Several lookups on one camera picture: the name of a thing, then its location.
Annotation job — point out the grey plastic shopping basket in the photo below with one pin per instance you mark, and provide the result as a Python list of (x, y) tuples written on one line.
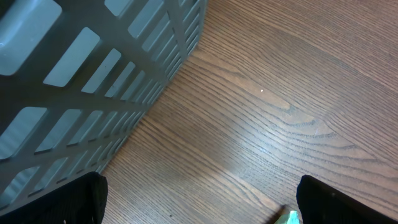
[(76, 78)]

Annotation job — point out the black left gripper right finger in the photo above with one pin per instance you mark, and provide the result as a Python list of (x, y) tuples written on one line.
[(321, 204)]

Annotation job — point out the large teal wipes pack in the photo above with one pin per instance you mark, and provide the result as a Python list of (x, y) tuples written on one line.
[(292, 217)]

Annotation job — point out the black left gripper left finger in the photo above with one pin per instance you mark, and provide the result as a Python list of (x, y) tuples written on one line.
[(82, 200)]

